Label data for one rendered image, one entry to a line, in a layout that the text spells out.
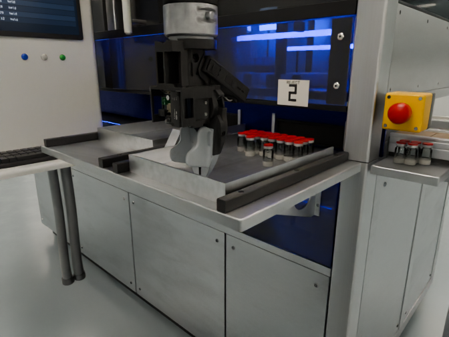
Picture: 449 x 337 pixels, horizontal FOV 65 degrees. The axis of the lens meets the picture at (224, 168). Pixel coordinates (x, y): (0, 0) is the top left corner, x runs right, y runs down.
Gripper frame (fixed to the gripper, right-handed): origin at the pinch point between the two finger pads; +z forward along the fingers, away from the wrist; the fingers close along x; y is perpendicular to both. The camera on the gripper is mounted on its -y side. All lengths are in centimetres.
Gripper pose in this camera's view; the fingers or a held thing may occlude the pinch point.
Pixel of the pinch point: (204, 172)
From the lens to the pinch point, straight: 56.8
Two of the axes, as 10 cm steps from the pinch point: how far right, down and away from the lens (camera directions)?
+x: 7.3, 1.9, -6.5
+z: 0.0, 9.6, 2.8
